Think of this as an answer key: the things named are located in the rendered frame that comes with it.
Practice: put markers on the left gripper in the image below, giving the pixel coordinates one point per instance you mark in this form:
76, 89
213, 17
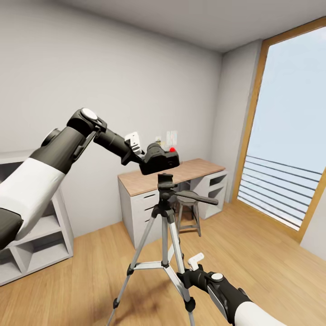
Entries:
122, 149

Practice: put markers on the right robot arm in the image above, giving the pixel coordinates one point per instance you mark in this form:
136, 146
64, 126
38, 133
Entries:
233, 303

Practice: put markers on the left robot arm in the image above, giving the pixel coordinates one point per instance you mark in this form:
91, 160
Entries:
26, 193

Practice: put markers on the digital camera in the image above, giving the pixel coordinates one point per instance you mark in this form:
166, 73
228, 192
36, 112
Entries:
158, 160

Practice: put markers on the camera tripod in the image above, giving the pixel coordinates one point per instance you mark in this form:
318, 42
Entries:
166, 209

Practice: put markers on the bookcase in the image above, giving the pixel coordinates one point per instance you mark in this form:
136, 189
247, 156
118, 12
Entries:
26, 259

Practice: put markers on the fixed window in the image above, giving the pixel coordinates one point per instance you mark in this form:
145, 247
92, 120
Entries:
281, 174

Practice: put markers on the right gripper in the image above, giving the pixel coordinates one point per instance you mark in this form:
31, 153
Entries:
190, 278

